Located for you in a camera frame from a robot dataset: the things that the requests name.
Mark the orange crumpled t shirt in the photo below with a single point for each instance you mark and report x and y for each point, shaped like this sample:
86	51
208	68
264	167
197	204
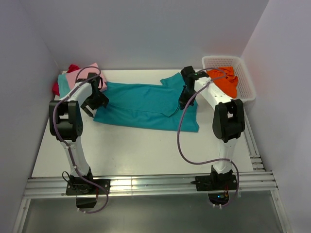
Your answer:
226	80

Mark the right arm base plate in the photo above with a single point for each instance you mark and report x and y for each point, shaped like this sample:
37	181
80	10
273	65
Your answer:
215	182

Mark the aluminium mounting rail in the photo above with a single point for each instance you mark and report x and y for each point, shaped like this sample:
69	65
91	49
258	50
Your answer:
54	187

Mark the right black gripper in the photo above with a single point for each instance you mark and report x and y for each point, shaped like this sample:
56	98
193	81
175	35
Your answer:
182	100

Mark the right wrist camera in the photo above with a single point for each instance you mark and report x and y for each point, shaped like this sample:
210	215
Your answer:
189	75

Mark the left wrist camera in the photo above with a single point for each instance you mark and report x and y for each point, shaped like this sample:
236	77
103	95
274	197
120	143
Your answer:
92	78

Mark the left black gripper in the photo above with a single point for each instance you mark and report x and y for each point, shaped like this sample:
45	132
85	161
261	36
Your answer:
83	106

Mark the white plastic basket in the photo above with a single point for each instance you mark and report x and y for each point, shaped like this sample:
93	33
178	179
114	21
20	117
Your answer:
245	88

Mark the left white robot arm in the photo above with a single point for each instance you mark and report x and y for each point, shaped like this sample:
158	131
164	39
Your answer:
66	124

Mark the folded light teal t shirt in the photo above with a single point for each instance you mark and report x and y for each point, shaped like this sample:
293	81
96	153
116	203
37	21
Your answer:
65	83

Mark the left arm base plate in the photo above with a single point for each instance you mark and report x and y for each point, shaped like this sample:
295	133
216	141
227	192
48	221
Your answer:
80	187

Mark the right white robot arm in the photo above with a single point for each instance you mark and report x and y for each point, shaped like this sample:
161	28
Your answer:
227	125

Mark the folded red t shirt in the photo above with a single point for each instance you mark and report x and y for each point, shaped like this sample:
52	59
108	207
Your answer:
55	88

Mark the folded pink t shirt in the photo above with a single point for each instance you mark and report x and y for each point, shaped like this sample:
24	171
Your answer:
83	74

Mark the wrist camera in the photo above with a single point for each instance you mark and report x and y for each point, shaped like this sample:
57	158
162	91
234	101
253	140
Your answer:
92	78
189	75

